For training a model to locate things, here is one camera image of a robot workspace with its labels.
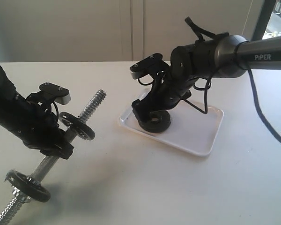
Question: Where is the black weight plate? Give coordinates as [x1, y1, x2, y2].
[138, 110, 171, 133]

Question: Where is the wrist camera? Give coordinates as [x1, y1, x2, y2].
[130, 53, 163, 80]
[39, 82, 71, 105]

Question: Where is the black plate near end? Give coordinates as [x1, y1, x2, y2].
[5, 170, 51, 203]

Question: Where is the black plate end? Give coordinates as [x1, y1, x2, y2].
[59, 112, 95, 141]
[5, 170, 51, 203]

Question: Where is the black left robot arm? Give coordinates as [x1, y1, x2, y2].
[0, 65, 74, 159]

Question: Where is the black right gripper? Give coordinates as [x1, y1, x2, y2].
[131, 67, 197, 128]

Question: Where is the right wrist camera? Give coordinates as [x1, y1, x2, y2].
[130, 53, 163, 80]

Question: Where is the black plate far end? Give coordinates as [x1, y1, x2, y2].
[59, 112, 95, 141]

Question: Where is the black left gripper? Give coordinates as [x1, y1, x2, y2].
[0, 96, 74, 159]

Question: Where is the chrome dumbbell bar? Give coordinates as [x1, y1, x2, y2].
[0, 90, 106, 225]

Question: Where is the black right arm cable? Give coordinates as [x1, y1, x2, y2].
[184, 16, 281, 150]

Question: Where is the chrome collar nut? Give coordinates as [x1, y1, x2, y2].
[12, 187, 32, 203]

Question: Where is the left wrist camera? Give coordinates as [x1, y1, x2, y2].
[39, 82, 71, 105]

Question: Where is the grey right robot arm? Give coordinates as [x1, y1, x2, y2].
[130, 33, 281, 133]

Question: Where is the dark window frame post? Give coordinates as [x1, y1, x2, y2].
[251, 0, 276, 41]

